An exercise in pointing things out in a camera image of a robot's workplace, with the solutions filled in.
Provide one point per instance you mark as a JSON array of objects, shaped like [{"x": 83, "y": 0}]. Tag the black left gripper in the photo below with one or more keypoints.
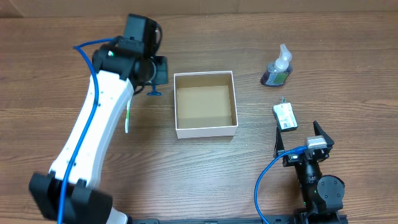
[{"x": 160, "y": 72}]

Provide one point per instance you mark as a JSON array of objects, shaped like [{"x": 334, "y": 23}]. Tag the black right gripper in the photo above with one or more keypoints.
[{"x": 302, "y": 158}]

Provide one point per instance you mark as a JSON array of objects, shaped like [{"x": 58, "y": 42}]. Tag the blue disposable razor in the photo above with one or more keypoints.
[{"x": 154, "y": 92}]

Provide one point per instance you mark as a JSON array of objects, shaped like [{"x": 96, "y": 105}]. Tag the white green soap bar packet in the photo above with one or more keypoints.
[{"x": 284, "y": 116}]

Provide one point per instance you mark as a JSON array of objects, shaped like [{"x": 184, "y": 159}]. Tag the green white toothbrush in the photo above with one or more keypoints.
[{"x": 126, "y": 124}]

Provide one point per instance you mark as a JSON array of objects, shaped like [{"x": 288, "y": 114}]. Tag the purple soap pump bottle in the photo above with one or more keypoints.
[{"x": 278, "y": 71}]

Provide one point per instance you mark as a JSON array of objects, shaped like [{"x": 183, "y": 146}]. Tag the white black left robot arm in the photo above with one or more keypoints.
[{"x": 120, "y": 69}]

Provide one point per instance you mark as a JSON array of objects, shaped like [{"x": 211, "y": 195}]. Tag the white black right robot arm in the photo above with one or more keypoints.
[{"x": 322, "y": 194}]

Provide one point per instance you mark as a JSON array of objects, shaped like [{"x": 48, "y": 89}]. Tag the pink cardboard box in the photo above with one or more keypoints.
[{"x": 205, "y": 104}]

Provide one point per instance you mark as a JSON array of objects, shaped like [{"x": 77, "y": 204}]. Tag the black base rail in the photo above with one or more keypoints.
[{"x": 236, "y": 220}]

